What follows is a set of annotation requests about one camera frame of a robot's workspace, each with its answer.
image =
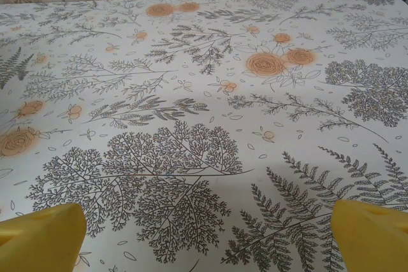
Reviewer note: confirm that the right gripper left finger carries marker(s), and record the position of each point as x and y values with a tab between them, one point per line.
38	240

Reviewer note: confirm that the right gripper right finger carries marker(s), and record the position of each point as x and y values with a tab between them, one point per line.
373	240

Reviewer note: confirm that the floral table cover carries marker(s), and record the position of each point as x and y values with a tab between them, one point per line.
204	93

